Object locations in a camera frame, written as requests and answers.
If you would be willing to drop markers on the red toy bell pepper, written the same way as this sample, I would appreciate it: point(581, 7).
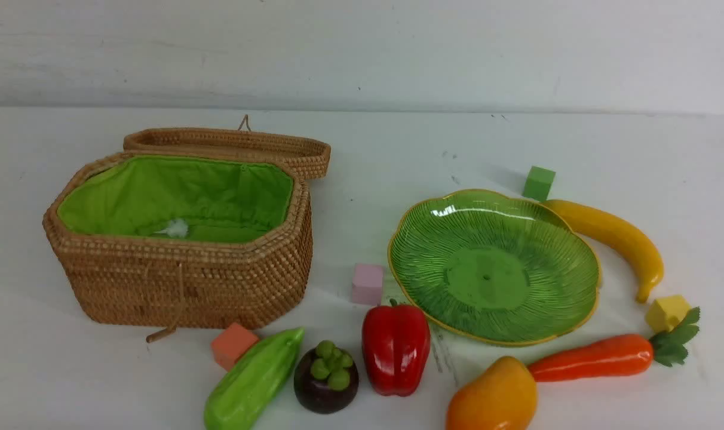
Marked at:
point(396, 343)

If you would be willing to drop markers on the purple toy mangosteen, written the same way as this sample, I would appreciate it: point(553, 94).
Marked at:
point(326, 379)

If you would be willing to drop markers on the yellow toy banana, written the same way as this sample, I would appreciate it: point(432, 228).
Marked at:
point(642, 255)

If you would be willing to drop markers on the green toy cucumber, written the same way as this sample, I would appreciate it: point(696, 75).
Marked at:
point(244, 392)

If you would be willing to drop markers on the orange yellow toy mango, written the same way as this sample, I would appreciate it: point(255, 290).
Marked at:
point(505, 396)

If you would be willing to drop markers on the orange toy carrot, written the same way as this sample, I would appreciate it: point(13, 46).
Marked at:
point(621, 355)

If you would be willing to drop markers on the pink foam cube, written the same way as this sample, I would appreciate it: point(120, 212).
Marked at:
point(367, 284)

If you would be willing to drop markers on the woven wicker basket lid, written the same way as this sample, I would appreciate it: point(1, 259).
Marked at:
point(309, 158)

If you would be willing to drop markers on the green glass leaf plate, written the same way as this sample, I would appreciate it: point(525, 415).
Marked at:
point(506, 271)

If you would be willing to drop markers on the green foam cube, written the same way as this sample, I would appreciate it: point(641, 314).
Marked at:
point(538, 183)

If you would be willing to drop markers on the woven wicker basket green lining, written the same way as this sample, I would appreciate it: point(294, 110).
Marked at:
point(174, 240)

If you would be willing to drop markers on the orange foam cube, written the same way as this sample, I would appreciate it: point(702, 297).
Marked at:
point(229, 346)

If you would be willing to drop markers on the yellow foam cube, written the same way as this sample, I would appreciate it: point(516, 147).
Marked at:
point(666, 313)

